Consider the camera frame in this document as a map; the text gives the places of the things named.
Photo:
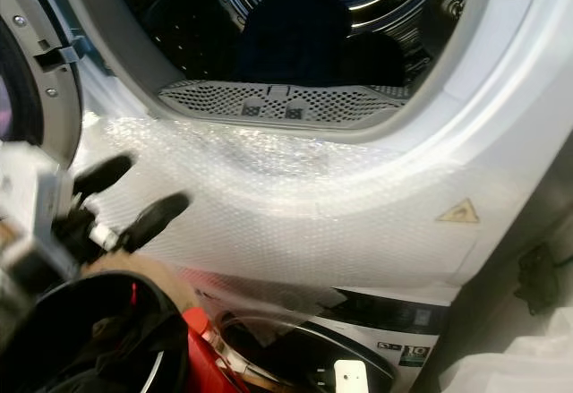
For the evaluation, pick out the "yellow triangle warning sticker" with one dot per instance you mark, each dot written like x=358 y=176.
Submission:
x=459 y=212

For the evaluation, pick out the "black wall fitting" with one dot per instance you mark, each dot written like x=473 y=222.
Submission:
x=537 y=278

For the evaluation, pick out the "dark navy garment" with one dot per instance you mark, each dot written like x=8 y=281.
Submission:
x=295 y=44

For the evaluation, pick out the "white plastic bag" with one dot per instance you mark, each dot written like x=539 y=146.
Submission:
x=510 y=366

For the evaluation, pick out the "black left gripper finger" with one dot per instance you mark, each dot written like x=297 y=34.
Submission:
x=157 y=216
x=103 y=176

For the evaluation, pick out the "round dark washer door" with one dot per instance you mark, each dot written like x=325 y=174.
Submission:
x=286 y=357

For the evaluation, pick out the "round glass dryer door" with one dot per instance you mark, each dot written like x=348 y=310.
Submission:
x=45 y=17

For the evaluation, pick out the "red plastic basin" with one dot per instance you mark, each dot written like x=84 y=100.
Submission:
x=219 y=362

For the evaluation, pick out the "clear bubble wrap sheet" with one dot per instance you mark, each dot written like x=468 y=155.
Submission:
x=322 y=205

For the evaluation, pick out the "white tumble dryer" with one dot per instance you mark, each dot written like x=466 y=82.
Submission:
x=488 y=124

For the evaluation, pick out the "grey perforated lint filter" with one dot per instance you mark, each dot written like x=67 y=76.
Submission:
x=331 y=102

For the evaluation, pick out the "black laundry basket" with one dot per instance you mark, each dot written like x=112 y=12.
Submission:
x=89 y=339

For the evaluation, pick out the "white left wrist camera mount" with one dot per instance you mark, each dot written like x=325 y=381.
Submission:
x=29 y=196

